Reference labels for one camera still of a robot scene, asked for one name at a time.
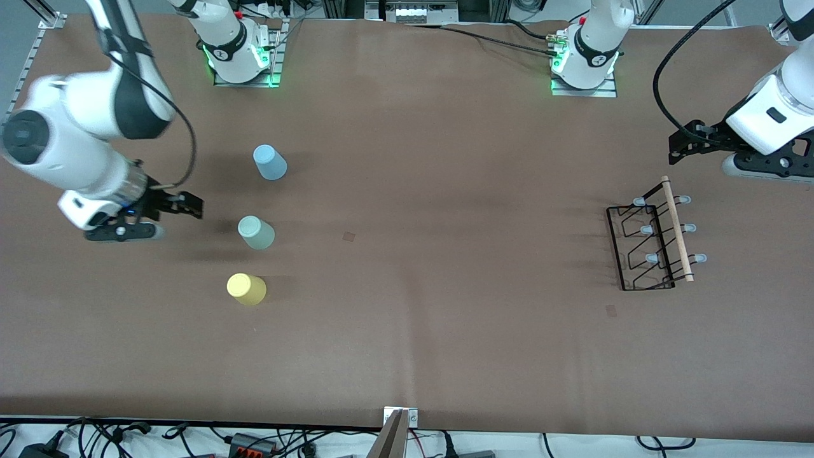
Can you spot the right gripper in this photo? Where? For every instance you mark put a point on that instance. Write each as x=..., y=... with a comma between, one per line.
x=157, y=199

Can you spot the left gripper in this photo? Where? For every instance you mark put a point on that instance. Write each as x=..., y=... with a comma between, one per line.
x=715, y=137

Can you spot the pale green plastic cup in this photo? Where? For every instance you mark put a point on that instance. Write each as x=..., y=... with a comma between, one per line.
x=256, y=233

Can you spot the yellow plastic cup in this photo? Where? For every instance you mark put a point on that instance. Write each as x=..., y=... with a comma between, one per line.
x=247, y=289

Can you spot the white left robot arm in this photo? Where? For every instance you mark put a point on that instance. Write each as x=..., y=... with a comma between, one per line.
x=594, y=44

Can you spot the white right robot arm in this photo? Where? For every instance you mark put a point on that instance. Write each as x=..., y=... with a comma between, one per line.
x=82, y=108

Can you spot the light blue plastic cup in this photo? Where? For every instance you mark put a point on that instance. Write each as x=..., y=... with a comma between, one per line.
x=270, y=162

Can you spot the black orange connector box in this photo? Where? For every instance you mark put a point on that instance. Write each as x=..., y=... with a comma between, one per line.
x=251, y=444

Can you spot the black power adapter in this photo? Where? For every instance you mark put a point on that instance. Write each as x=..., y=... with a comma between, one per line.
x=43, y=450

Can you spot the white power strip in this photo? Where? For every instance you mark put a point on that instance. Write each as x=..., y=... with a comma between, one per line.
x=413, y=11

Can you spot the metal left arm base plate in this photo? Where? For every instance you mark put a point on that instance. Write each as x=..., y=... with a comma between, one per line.
x=585, y=92

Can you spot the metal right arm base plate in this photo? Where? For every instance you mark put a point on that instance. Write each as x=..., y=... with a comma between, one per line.
x=276, y=51

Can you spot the aluminium frame rail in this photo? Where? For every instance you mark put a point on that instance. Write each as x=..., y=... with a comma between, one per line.
x=25, y=70

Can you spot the small metal bracket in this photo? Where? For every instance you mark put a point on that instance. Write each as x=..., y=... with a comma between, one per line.
x=413, y=416

